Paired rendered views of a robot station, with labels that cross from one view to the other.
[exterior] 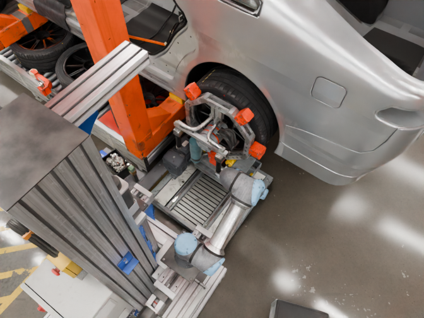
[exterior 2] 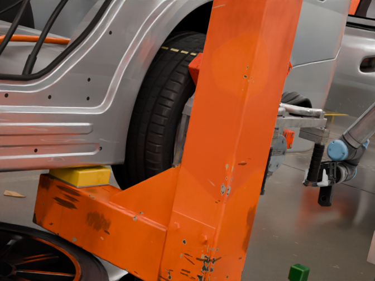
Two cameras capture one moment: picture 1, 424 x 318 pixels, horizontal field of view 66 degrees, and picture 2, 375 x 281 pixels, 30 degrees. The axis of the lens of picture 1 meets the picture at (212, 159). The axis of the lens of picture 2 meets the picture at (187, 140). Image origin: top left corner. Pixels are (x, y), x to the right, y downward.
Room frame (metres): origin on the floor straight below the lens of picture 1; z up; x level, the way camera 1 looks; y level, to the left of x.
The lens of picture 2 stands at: (1.46, 2.33, 1.24)
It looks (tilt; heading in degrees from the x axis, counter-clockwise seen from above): 10 degrees down; 272
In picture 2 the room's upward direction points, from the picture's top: 11 degrees clockwise
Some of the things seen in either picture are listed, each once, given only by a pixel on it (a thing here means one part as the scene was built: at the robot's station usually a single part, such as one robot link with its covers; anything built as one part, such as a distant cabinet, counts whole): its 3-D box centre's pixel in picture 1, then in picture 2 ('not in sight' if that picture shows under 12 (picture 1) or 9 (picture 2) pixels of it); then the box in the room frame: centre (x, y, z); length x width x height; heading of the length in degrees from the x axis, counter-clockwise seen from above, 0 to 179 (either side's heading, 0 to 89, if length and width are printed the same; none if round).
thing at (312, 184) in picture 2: (218, 166); (315, 163); (1.09, -0.04, 0.83); 0.04 x 0.04 x 0.16
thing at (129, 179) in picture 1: (118, 168); not in sight; (1.28, 0.74, 0.44); 0.43 x 0.17 x 0.03; 55
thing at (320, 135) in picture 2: (221, 154); (314, 132); (1.12, -0.06, 0.93); 0.09 x 0.05 x 0.05; 145
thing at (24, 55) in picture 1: (46, 42); not in sight; (2.80, 1.76, 0.39); 0.66 x 0.66 x 0.24
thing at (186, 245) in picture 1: (187, 247); not in sight; (0.51, 0.12, 0.98); 0.13 x 0.12 x 0.14; 58
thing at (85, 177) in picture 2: (180, 93); (80, 172); (1.83, 0.26, 0.71); 0.14 x 0.14 x 0.05; 55
